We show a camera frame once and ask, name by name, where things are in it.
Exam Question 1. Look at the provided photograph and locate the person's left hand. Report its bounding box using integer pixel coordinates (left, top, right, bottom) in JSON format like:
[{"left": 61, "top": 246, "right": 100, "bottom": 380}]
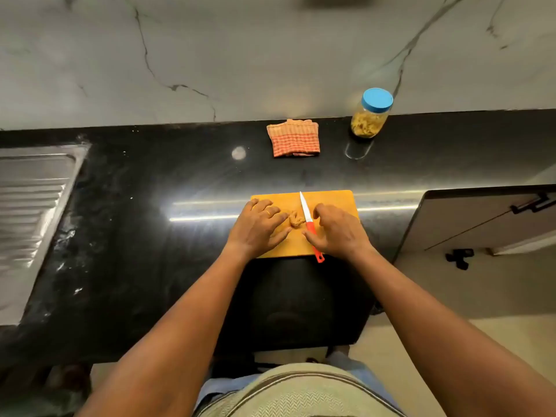
[{"left": 224, "top": 198, "right": 292, "bottom": 261}]

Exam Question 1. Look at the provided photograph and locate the person's right hand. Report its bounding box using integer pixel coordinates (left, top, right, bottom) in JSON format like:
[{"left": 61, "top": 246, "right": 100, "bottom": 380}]
[{"left": 302, "top": 203, "right": 374, "bottom": 262}]

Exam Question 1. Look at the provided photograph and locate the red handled knife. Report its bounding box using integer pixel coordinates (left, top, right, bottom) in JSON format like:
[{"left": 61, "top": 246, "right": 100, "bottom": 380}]
[{"left": 298, "top": 191, "right": 325, "bottom": 264}]

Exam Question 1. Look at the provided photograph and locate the blue-lidded plastic jar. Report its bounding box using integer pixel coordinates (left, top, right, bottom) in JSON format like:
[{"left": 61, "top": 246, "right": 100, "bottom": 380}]
[{"left": 350, "top": 87, "right": 394, "bottom": 140}]

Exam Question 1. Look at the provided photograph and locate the person's left forearm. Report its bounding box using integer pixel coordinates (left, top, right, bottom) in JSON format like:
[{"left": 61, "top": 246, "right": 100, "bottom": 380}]
[{"left": 76, "top": 243, "right": 257, "bottom": 417}]

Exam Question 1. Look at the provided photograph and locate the blue jar lid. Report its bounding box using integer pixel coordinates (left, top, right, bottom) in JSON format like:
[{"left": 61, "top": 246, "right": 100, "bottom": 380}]
[{"left": 361, "top": 87, "right": 394, "bottom": 114}]

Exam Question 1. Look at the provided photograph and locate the wooden cutting board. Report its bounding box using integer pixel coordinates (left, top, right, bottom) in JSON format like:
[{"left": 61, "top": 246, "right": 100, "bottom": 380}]
[{"left": 250, "top": 189, "right": 360, "bottom": 259}]

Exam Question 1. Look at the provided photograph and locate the orange checked cloth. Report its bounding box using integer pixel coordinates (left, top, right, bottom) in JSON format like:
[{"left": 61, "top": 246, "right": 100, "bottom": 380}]
[{"left": 266, "top": 119, "right": 321, "bottom": 158}]

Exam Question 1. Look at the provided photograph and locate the beige cabinet door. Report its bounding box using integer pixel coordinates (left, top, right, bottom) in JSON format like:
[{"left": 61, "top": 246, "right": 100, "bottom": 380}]
[{"left": 393, "top": 184, "right": 556, "bottom": 264}]

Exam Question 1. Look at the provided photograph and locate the beige patterned shirt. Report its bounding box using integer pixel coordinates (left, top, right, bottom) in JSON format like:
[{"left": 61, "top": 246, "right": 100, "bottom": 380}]
[{"left": 193, "top": 362, "right": 407, "bottom": 417}]

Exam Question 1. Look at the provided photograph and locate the steel sink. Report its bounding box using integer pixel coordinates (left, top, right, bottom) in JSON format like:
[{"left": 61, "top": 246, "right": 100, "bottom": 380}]
[{"left": 0, "top": 142, "right": 92, "bottom": 327}]

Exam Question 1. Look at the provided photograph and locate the black cabinet handle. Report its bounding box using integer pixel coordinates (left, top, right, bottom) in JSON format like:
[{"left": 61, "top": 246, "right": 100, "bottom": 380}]
[
  {"left": 445, "top": 248, "right": 475, "bottom": 271},
  {"left": 510, "top": 192, "right": 556, "bottom": 215}
]

